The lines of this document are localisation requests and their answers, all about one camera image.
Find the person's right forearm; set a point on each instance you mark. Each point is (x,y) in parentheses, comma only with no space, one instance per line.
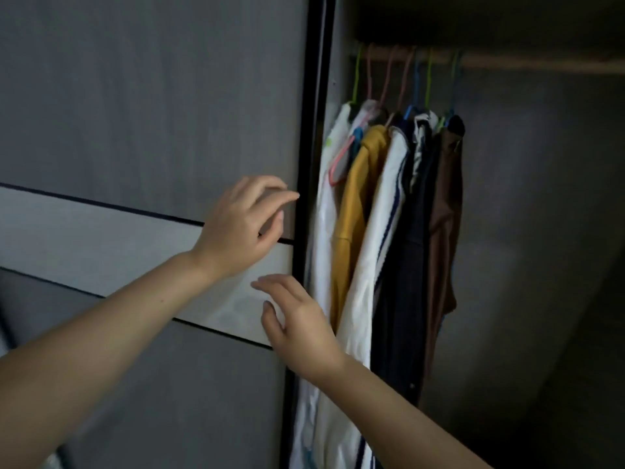
(400,425)

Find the white thin blouse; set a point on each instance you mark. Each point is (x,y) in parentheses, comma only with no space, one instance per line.
(363,114)

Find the person's left forearm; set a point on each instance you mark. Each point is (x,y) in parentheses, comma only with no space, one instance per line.
(88,366)

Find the pink hanger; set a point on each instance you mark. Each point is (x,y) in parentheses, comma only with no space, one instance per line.
(402,81)
(369,73)
(337,161)

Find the green hanger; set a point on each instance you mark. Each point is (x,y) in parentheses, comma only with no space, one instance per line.
(451,83)
(356,78)
(428,81)

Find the black garment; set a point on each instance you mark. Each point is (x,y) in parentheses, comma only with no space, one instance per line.
(405,268)

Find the black white patterned shirt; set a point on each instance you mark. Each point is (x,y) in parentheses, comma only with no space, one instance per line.
(422,141)

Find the wooden rod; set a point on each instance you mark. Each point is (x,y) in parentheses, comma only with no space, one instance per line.
(527,61)

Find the person's left hand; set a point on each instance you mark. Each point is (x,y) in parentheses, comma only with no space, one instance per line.
(244,224)

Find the mustard yellow hoodie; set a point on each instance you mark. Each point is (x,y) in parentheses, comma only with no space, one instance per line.
(352,219)

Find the white navy striped jacket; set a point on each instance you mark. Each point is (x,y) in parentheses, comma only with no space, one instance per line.
(366,307)

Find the grey wardrobe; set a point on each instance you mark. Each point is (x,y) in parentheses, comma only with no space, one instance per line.
(146,92)

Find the blue hanger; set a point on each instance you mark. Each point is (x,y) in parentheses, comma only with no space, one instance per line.
(456,88)
(416,88)

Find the person's right hand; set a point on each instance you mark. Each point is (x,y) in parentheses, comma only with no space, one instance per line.
(303,327)

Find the teal blue sleeveless top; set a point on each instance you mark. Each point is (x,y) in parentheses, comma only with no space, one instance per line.
(357,133)

